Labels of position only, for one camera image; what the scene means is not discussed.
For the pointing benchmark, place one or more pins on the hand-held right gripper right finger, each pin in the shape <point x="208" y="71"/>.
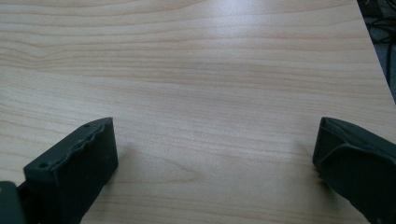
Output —
<point x="358" y="168"/>

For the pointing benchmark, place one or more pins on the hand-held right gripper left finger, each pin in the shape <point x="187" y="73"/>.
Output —
<point x="74" y="168"/>

